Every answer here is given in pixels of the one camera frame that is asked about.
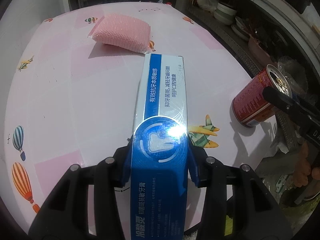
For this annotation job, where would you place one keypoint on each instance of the stacked white bowls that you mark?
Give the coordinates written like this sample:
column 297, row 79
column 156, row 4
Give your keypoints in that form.
column 224, row 14

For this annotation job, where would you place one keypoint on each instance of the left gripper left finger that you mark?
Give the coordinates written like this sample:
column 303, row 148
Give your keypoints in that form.
column 64, row 214

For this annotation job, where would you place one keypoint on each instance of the person's right hand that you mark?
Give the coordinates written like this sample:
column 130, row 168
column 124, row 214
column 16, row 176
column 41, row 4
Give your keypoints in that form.
column 303, row 169

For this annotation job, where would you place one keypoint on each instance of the pink basin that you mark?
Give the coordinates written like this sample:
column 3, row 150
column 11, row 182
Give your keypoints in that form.
column 258, row 52

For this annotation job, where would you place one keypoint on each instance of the blue toothpaste box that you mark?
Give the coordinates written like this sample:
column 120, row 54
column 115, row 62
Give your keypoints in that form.
column 159, row 174

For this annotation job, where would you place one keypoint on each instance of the perforated metal shelf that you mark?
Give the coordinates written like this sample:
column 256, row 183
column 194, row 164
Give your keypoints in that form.
column 239, row 49

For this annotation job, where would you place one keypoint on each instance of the kitchen counter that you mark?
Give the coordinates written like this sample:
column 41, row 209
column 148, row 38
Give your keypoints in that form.
column 288, row 19

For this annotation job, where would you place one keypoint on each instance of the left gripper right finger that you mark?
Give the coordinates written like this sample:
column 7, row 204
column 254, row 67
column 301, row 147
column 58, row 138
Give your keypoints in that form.
column 237, row 204

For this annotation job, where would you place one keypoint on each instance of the yellow contents plastic bag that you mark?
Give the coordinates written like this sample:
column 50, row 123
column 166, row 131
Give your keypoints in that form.
column 294, row 73

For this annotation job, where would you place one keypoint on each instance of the pink scouring sponge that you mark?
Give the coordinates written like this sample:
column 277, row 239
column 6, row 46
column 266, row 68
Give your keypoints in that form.
column 122, row 31

